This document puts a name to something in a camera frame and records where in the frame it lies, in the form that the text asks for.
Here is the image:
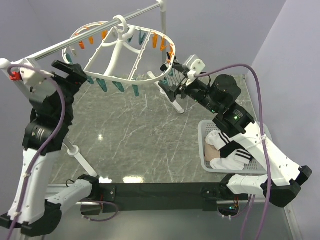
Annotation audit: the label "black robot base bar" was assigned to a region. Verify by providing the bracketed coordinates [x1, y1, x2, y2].
[85, 182, 248, 213]

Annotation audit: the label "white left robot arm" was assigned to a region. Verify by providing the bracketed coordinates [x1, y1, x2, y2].
[0, 60, 101, 238]

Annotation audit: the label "teal clothespin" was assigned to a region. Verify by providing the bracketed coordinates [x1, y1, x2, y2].
[96, 78, 108, 93]
[132, 85, 140, 97]

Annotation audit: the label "white round clip hanger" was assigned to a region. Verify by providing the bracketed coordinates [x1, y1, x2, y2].
[61, 14, 177, 86]

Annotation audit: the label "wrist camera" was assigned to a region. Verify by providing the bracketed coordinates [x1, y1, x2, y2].
[7, 60, 55, 87]
[182, 54, 206, 87]

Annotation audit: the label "orange clothespin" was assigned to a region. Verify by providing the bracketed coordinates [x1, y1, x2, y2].
[160, 36, 167, 52]
[78, 41, 85, 50]
[152, 32, 159, 49]
[166, 44, 174, 62]

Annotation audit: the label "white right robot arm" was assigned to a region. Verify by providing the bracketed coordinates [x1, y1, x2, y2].
[160, 63, 312, 208]

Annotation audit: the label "white plastic laundry basket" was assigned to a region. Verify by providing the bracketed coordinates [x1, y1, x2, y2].
[198, 120, 267, 175]

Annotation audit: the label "teal clothespin left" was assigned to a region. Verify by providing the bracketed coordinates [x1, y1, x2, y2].
[132, 85, 140, 97]

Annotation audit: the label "white sock black stripes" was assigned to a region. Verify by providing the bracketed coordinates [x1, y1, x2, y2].
[204, 130, 254, 171]

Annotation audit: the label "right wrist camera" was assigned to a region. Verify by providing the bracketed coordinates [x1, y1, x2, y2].
[182, 54, 206, 87]

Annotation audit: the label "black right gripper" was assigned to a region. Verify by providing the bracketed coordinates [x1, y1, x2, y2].
[158, 77, 221, 114]

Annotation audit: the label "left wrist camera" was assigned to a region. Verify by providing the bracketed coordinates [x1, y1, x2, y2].
[7, 60, 55, 87]

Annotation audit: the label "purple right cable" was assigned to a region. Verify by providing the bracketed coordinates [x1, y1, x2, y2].
[196, 63, 272, 240]

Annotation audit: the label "white metal drying rack stand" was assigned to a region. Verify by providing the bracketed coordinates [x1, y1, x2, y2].
[0, 0, 176, 179]

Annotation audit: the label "teal clothespin front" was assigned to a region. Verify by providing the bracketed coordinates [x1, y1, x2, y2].
[96, 78, 108, 93]

